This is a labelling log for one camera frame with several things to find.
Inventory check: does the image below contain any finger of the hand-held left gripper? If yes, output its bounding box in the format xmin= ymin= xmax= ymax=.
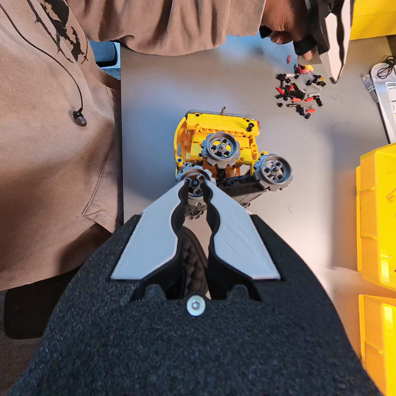
xmin=319 ymin=12 xmax=344 ymax=85
xmin=340 ymin=0 xmax=355 ymax=73

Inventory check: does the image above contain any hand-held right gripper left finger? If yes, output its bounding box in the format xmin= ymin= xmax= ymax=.
xmin=111 ymin=179 xmax=190 ymax=300

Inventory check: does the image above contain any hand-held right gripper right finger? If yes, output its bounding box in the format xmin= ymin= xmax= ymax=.
xmin=203 ymin=179 xmax=281 ymax=300

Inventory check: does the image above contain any yellow plastic bin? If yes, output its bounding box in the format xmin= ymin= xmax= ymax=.
xmin=350 ymin=0 xmax=396 ymax=41

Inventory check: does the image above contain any yellow toy robot vehicle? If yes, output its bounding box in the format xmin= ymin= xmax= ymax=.
xmin=174 ymin=107 xmax=294 ymax=220

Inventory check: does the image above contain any person's left forearm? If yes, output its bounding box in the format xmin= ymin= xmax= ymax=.
xmin=66 ymin=0 xmax=266 ymax=56

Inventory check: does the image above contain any grey desk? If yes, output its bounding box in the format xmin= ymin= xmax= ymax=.
xmin=119 ymin=31 xmax=396 ymax=359

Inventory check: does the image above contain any person's left hand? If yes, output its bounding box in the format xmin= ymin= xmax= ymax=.
xmin=259 ymin=0 xmax=319 ymax=61

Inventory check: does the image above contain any pile of small toy pins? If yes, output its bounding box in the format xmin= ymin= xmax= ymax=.
xmin=275 ymin=54 xmax=327 ymax=119

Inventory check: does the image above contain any white book stand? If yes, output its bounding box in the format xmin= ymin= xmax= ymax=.
xmin=370 ymin=62 xmax=396 ymax=143

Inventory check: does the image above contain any beige printed hoodie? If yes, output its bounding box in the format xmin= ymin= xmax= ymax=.
xmin=0 ymin=0 xmax=124 ymax=291

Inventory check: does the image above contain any yellow divided parts bin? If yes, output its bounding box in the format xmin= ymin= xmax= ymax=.
xmin=356 ymin=144 xmax=396 ymax=291

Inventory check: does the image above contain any grey chair seat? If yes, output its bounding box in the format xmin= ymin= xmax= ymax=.
xmin=88 ymin=40 xmax=121 ymax=80

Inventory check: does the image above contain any black cable with adapter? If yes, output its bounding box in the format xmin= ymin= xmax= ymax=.
xmin=376 ymin=57 xmax=396 ymax=79

